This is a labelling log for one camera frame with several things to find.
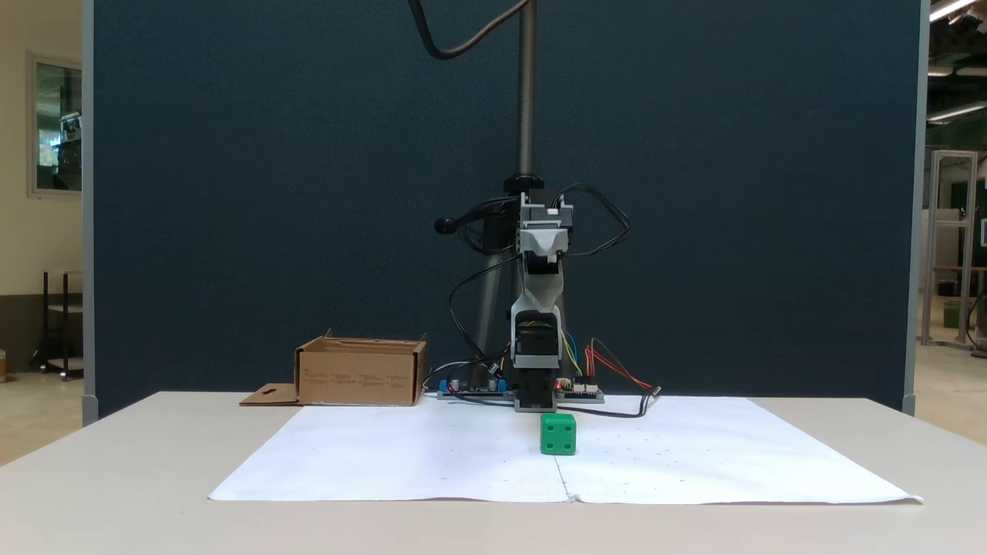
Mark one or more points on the ceiling strip light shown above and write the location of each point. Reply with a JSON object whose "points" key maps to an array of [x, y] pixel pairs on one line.
{"points": [[948, 9], [956, 112]]}

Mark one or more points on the framed wall window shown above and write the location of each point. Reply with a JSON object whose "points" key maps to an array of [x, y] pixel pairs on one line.
{"points": [[58, 127]]}

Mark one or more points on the green die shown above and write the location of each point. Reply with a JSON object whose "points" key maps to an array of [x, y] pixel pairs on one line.
{"points": [[558, 435]]}

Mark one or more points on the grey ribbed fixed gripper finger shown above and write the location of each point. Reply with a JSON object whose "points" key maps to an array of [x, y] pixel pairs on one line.
{"points": [[544, 245]]}

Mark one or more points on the black shelf cart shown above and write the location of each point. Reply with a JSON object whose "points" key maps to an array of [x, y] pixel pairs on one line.
{"points": [[63, 324]]}

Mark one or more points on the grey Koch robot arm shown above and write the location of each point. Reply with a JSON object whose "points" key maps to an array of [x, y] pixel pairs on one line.
{"points": [[536, 297]]}

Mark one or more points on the dark blue partition panel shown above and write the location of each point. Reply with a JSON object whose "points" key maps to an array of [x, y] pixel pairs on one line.
{"points": [[231, 193]]}

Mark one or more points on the white paper sheet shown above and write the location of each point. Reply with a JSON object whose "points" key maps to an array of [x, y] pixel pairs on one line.
{"points": [[432, 462]]}

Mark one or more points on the blue power circuit board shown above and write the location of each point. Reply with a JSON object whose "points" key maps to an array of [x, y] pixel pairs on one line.
{"points": [[470, 389]]}

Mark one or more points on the black camera tripod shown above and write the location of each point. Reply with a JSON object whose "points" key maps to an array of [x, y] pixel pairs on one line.
{"points": [[527, 92]]}

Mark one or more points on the brown cardboard box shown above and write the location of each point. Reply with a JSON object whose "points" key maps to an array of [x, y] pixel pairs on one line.
{"points": [[358, 378]]}

